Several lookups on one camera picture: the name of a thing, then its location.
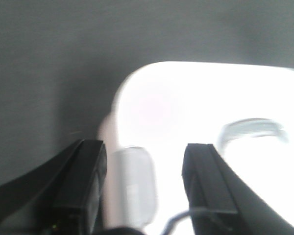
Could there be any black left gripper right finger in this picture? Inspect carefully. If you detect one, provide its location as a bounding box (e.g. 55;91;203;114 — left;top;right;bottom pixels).
182;143;294;235

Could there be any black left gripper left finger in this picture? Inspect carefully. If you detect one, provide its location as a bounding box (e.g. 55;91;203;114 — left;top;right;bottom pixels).
0;140;107;235

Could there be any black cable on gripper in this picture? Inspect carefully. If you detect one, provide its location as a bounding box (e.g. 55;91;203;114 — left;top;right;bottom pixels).
160;207;211;235

